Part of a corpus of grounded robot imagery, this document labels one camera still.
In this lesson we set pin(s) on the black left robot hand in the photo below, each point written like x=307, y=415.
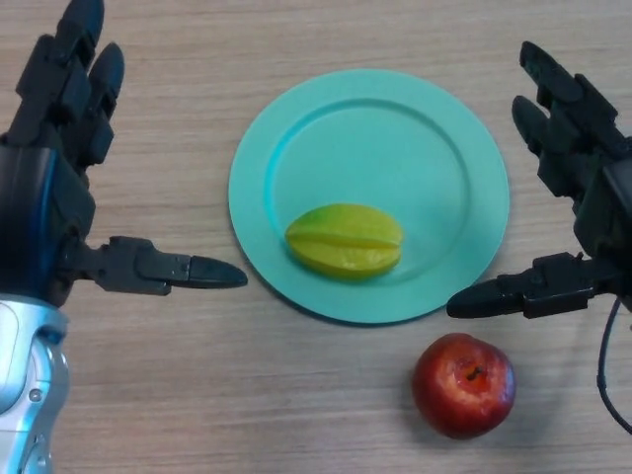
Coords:
x=34, y=212

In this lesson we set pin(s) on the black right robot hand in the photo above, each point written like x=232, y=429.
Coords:
x=602, y=207

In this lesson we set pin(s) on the yellow starfruit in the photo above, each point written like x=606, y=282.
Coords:
x=345, y=244

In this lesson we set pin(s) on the teal green round plate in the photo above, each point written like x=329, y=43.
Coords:
x=368, y=148

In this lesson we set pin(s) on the red apple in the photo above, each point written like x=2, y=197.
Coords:
x=464, y=387

